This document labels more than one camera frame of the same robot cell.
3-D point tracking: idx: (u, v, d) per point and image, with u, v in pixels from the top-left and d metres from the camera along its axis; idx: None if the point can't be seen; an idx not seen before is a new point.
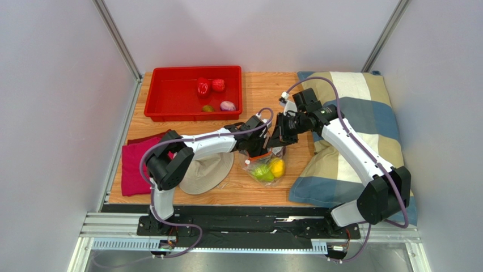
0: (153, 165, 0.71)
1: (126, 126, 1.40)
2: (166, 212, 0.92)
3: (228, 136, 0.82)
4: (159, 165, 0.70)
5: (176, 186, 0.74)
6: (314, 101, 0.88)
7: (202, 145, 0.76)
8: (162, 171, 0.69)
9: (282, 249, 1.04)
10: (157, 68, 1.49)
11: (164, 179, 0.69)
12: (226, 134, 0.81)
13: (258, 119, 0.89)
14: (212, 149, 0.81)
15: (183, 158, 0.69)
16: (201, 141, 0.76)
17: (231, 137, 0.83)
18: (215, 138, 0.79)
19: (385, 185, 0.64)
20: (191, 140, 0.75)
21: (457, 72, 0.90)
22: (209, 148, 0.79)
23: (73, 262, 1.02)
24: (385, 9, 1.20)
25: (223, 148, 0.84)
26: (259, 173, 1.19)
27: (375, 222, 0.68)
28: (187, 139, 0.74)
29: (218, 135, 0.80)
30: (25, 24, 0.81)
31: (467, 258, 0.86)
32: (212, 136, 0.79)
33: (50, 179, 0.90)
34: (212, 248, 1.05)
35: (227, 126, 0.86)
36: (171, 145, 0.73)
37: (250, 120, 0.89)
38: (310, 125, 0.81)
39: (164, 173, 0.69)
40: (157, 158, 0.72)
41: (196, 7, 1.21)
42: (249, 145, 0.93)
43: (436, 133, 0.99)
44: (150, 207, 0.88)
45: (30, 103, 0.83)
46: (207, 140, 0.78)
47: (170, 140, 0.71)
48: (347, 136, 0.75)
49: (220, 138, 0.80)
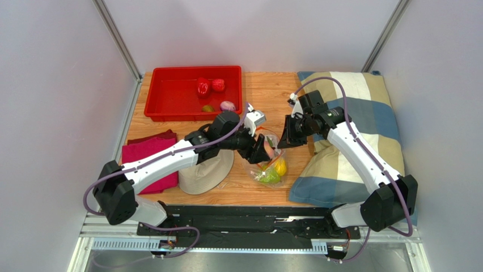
0: (101, 199, 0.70)
1: (126, 126, 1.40)
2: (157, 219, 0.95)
3: (184, 152, 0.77)
4: (104, 200, 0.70)
5: (128, 216, 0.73)
6: (320, 103, 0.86)
7: (148, 172, 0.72)
8: (106, 207, 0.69)
9: (282, 249, 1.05)
10: (157, 68, 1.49)
11: (110, 216, 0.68)
12: (179, 150, 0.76)
13: (223, 121, 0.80)
14: (168, 170, 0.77)
15: (121, 195, 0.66)
16: (147, 168, 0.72)
17: (189, 152, 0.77)
18: (168, 158, 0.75)
19: (390, 194, 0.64)
20: (134, 170, 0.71)
21: (458, 72, 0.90)
22: (161, 169, 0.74)
23: (73, 262, 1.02)
24: (385, 9, 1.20)
25: (184, 164, 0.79)
26: (266, 179, 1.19)
27: (378, 229, 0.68)
28: (128, 170, 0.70)
29: (172, 154, 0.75)
30: (24, 24, 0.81)
31: (468, 258, 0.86)
32: (164, 157, 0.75)
33: (49, 179, 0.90)
34: (213, 248, 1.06)
35: (190, 135, 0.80)
36: (113, 177, 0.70)
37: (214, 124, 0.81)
38: (317, 128, 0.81)
39: (109, 209, 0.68)
40: (102, 192, 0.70)
41: (196, 7, 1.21)
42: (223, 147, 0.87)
43: (436, 133, 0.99)
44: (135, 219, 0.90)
45: (30, 103, 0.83)
46: (155, 164, 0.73)
47: (106, 176, 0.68)
48: (355, 141, 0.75)
49: (174, 156, 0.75)
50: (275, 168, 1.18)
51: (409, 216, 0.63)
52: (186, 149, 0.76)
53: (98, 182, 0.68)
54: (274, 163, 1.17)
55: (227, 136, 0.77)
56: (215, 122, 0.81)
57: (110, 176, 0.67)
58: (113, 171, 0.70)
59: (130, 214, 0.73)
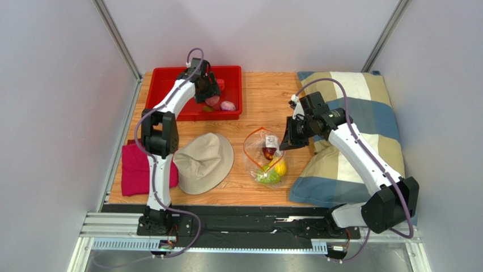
0: (152, 140, 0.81)
1: (126, 126, 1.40)
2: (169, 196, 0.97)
3: (186, 83, 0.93)
4: (155, 138, 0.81)
5: (177, 144, 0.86)
6: (321, 103, 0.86)
7: (174, 103, 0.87)
8: (162, 141, 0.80)
9: (282, 249, 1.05)
10: (157, 68, 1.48)
11: (168, 145, 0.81)
12: (183, 83, 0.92)
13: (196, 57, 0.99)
14: (182, 102, 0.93)
15: (169, 122, 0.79)
16: (171, 102, 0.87)
17: (188, 83, 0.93)
18: (178, 91, 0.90)
19: (392, 195, 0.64)
20: (164, 106, 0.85)
21: (458, 73, 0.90)
22: (180, 100, 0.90)
23: (73, 262, 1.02)
24: (385, 9, 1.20)
25: (189, 94, 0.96)
26: (266, 179, 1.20)
27: (378, 230, 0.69)
28: (161, 107, 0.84)
29: (179, 88, 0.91)
30: (25, 24, 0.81)
31: (468, 258, 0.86)
32: (176, 92, 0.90)
33: (50, 179, 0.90)
34: (213, 248, 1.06)
35: (177, 77, 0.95)
36: (152, 120, 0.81)
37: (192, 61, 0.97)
38: (318, 128, 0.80)
39: (164, 141, 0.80)
40: (150, 135, 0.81)
41: (196, 7, 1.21)
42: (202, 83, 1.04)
43: (436, 134, 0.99)
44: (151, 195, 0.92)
45: (30, 105, 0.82)
46: (176, 97, 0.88)
47: (148, 116, 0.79)
48: (356, 142, 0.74)
49: (182, 88, 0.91)
50: (274, 170, 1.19)
51: (410, 218, 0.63)
52: (185, 81, 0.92)
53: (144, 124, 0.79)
54: (274, 165, 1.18)
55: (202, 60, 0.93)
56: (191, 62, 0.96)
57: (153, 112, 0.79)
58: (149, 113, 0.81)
59: (177, 143, 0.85)
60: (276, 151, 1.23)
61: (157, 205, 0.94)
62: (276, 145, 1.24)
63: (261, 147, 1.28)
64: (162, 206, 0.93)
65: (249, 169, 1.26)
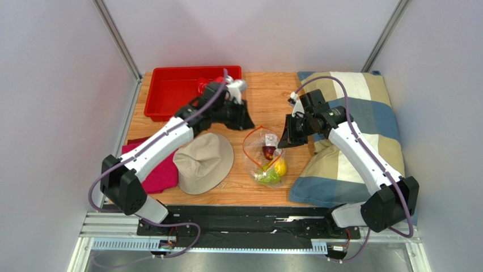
0: (109, 194, 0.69)
1: (126, 126, 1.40)
2: (160, 215, 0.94)
3: (179, 130, 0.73)
4: (113, 194, 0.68)
5: (143, 202, 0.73)
6: (322, 102, 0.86)
7: (147, 158, 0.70)
8: (119, 200, 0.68)
9: (282, 249, 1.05)
10: (157, 68, 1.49)
11: (125, 205, 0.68)
12: (173, 130, 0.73)
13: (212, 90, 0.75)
14: (167, 151, 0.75)
15: (127, 185, 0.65)
16: (145, 153, 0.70)
17: (183, 128, 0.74)
18: (164, 139, 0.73)
19: (392, 195, 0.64)
20: (133, 158, 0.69)
21: (457, 73, 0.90)
22: (160, 152, 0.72)
23: (74, 262, 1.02)
24: (385, 9, 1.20)
25: (180, 142, 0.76)
26: (266, 179, 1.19)
27: (378, 230, 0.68)
28: (127, 160, 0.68)
29: (166, 134, 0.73)
30: (25, 24, 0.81)
31: (468, 259, 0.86)
32: (159, 139, 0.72)
33: (50, 179, 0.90)
34: (213, 248, 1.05)
35: (179, 111, 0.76)
36: (115, 172, 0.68)
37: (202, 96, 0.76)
38: (318, 127, 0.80)
39: (121, 201, 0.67)
40: (107, 188, 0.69)
41: (196, 7, 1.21)
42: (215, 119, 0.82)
43: (436, 133, 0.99)
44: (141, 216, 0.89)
45: (30, 104, 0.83)
46: (152, 149, 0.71)
47: (107, 171, 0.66)
48: (356, 141, 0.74)
49: (170, 135, 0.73)
50: (275, 169, 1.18)
51: (410, 217, 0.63)
52: (179, 125, 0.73)
53: (102, 177, 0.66)
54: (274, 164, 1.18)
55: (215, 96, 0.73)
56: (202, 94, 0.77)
57: (111, 169, 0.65)
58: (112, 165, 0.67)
59: (143, 200, 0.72)
60: (276, 151, 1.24)
61: (159, 215, 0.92)
62: (275, 145, 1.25)
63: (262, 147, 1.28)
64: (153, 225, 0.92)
65: (249, 168, 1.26)
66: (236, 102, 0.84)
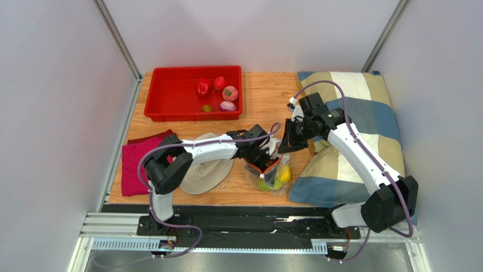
0: (152, 169, 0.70)
1: (125, 126, 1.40)
2: (166, 214, 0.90)
3: (230, 143, 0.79)
4: (157, 169, 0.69)
5: (174, 190, 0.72)
6: (320, 105, 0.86)
7: (202, 151, 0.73)
8: (159, 175, 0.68)
9: (282, 249, 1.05)
10: (157, 68, 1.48)
11: (159, 183, 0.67)
12: (228, 140, 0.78)
13: (261, 128, 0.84)
14: (212, 156, 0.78)
15: (182, 164, 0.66)
16: (202, 147, 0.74)
17: (232, 144, 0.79)
18: (216, 145, 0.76)
19: (391, 195, 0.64)
20: (191, 145, 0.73)
21: (457, 73, 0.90)
22: (210, 154, 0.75)
23: (73, 262, 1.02)
24: (385, 9, 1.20)
25: (224, 155, 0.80)
26: (265, 186, 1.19)
27: (378, 230, 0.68)
28: (187, 144, 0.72)
29: (220, 141, 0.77)
30: (25, 24, 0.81)
31: (468, 258, 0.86)
32: (214, 143, 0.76)
33: (49, 179, 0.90)
34: (212, 248, 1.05)
35: (229, 132, 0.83)
36: (170, 149, 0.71)
37: (253, 129, 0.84)
38: (317, 129, 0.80)
39: (161, 178, 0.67)
40: (154, 161, 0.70)
41: (197, 7, 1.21)
42: (249, 154, 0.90)
43: (436, 134, 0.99)
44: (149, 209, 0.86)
45: (30, 103, 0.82)
46: (208, 147, 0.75)
47: (169, 145, 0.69)
48: (355, 141, 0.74)
49: (222, 144, 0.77)
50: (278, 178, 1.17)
51: (410, 217, 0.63)
52: (232, 140, 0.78)
53: (159, 149, 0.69)
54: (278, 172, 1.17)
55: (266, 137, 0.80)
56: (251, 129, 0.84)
57: (173, 145, 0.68)
58: (174, 141, 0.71)
59: (174, 188, 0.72)
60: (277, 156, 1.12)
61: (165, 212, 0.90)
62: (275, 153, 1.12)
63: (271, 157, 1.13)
64: (157, 221, 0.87)
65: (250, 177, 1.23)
66: (266, 152, 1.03)
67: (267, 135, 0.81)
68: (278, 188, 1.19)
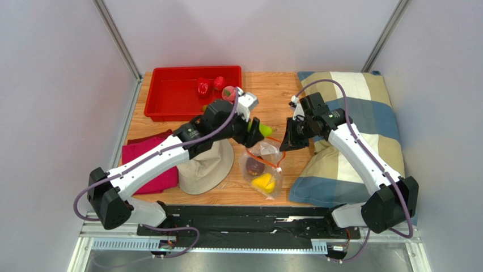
0: (94, 207, 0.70)
1: (126, 126, 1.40)
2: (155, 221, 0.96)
3: (172, 150, 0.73)
4: (97, 207, 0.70)
5: (126, 217, 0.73)
6: (321, 104, 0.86)
7: (135, 176, 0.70)
8: (101, 214, 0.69)
9: (282, 249, 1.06)
10: (157, 68, 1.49)
11: (104, 223, 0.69)
12: (166, 149, 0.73)
13: (214, 111, 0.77)
14: (159, 169, 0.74)
15: (109, 203, 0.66)
16: (133, 171, 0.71)
17: (177, 149, 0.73)
18: (155, 158, 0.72)
19: (392, 195, 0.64)
20: (120, 175, 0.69)
21: (457, 72, 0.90)
22: (149, 171, 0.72)
23: (73, 262, 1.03)
24: (385, 9, 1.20)
25: (175, 162, 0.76)
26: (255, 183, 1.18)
27: (378, 230, 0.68)
28: (114, 176, 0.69)
29: (159, 153, 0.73)
30: (25, 24, 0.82)
31: (468, 258, 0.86)
32: (151, 157, 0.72)
33: (50, 178, 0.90)
34: (213, 248, 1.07)
35: (177, 132, 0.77)
36: (102, 185, 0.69)
37: (206, 115, 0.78)
38: (318, 129, 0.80)
39: (102, 217, 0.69)
40: (92, 200, 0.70)
41: (196, 7, 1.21)
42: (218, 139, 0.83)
43: (436, 133, 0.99)
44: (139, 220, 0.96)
45: (30, 103, 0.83)
46: (143, 167, 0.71)
47: (92, 186, 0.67)
48: (355, 142, 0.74)
49: (162, 155, 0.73)
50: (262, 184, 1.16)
51: (410, 217, 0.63)
52: (174, 146, 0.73)
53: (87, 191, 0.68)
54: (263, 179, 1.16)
55: (223, 126, 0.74)
56: (204, 113, 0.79)
57: (94, 186, 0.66)
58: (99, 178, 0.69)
59: (126, 217, 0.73)
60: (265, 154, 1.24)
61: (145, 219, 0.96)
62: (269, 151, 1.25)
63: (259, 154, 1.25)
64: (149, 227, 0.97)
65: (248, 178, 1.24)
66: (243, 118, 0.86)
67: (219, 127, 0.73)
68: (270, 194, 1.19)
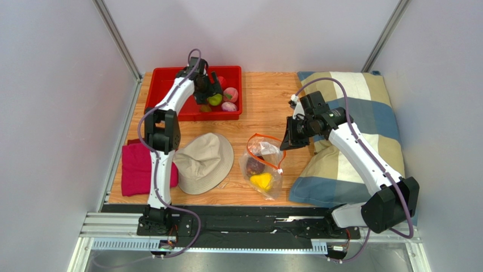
0: (155, 137, 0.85)
1: (126, 126, 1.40)
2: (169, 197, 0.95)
3: (185, 81, 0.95)
4: (159, 134, 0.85)
5: (179, 141, 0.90)
6: (321, 103, 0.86)
7: (175, 102, 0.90)
8: (164, 137, 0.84)
9: (282, 249, 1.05)
10: (157, 68, 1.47)
11: (171, 142, 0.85)
12: (183, 81, 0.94)
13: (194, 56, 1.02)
14: (183, 98, 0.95)
15: (172, 119, 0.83)
16: (172, 100, 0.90)
17: (187, 81, 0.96)
18: (179, 89, 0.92)
19: (391, 195, 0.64)
20: (165, 104, 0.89)
21: (457, 72, 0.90)
22: (180, 98, 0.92)
23: (73, 262, 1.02)
24: (385, 9, 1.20)
25: (188, 92, 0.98)
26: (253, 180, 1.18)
27: (379, 230, 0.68)
28: (162, 105, 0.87)
29: (178, 86, 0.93)
30: (25, 25, 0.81)
31: (468, 258, 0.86)
32: (176, 89, 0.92)
33: (49, 179, 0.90)
34: (213, 248, 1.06)
35: (177, 75, 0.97)
36: (155, 117, 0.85)
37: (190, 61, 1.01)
38: (318, 128, 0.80)
39: (167, 137, 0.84)
40: (153, 132, 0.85)
41: (197, 7, 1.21)
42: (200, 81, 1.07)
43: (436, 133, 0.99)
44: (152, 192, 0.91)
45: (29, 104, 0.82)
46: (176, 96, 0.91)
47: (151, 114, 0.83)
48: (356, 142, 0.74)
49: (182, 85, 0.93)
50: (259, 181, 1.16)
51: (409, 217, 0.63)
52: (185, 79, 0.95)
53: (147, 121, 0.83)
54: (262, 177, 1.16)
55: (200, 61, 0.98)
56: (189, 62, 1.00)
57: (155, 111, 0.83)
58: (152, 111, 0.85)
59: (179, 140, 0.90)
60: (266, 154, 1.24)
61: (158, 204, 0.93)
62: (270, 152, 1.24)
63: (261, 154, 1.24)
64: (164, 204, 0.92)
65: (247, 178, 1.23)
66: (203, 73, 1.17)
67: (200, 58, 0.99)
68: (271, 193, 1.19)
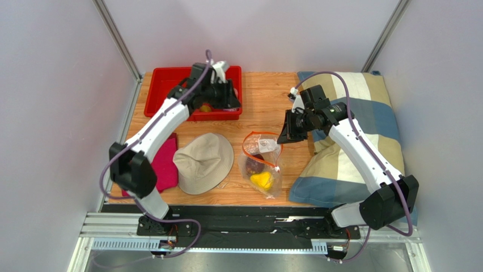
0: (122, 180, 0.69)
1: (126, 125, 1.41)
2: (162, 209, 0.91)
3: (176, 107, 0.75)
4: (126, 177, 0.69)
5: (153, 183, 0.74)
6: (322, 98, 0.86)
7: (152, 139, 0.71)
8: (131, 183, 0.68)
9: (282, 249, 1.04)
10: (157, 68, 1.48)
11: (139, 189, 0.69)
12: (170, 108, 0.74)
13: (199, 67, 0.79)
14: (169, 130, 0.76)
15: (139, 166, 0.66)
16: (149, 136, 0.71)
17: (179, 107, 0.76)
18: (164, 119, 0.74)
19: (391, 193, 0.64)
20: (138, 141, 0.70)
21: (457, 72, 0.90)
22: (162, 132, 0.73)
23: (73, 262, 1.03)
24: (385, 9, 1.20)
25: (178, 120, 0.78)
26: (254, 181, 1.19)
27: (377, 228, 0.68)
28: (134, 143, 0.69)
29: (165, 114, 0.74)
30: (25, 25, 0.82)
31: (468, 258, 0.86)
32: (159, 120, 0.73)
33: (49, 179, 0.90)
34: (212, 248, 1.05)
35: (169, 94, 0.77)
36: (124, 157, 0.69)
37: (193, 72, 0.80)
38: (318, 123, 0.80)
39: (134, 184, 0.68)
40: (119, 173, 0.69)
41: (196, 7, 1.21)
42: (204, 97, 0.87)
43: (436, 133, 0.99)
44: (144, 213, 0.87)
45: (30, 105, 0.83)
46: (155, 130, 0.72)
47: (116, 156, 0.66)
48: (357, 139, 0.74)
49: (168, 114, 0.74)
50: (261, 181, 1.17)
51: (410, 215, 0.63)
52: (176, 104, 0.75)
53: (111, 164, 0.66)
54: (263, 177, 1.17)
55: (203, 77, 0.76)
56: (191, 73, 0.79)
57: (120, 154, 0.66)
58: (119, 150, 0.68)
59: (153, 182, 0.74)
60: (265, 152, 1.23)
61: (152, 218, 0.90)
62: (268, 149, 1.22)
63: (260, 153, 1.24)
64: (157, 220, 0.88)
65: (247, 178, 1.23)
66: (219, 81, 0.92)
67: (204, 72, 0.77)
68: (270, 194, 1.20)
